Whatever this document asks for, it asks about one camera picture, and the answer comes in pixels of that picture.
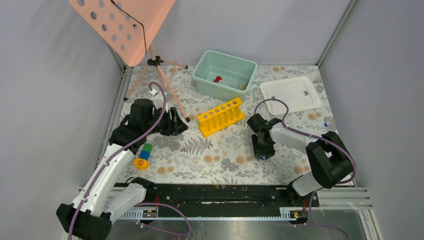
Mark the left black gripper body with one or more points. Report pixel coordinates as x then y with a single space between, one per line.
166 126

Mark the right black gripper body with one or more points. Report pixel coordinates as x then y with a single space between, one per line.
262 148

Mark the yellow test tube rack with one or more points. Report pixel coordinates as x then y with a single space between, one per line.
220 117

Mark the white wash bottle red cap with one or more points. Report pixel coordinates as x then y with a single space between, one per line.
221 81

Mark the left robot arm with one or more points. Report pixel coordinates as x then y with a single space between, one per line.
90 215

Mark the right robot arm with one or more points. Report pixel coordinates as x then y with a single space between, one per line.
328 158

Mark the floral patterned table mat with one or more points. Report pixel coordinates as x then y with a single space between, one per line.
226 157

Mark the yellow capped bottle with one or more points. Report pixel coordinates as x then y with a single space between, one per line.
141 164

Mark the white plastic bin lid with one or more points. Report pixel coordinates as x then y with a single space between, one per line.
297 92

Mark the mint green plastic bin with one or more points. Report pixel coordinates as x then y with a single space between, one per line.
235 69

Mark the pink perforated music stand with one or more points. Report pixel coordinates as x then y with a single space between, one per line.
129 28

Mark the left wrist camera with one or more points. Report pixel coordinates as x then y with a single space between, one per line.
158 100

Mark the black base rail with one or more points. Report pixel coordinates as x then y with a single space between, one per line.
225 201

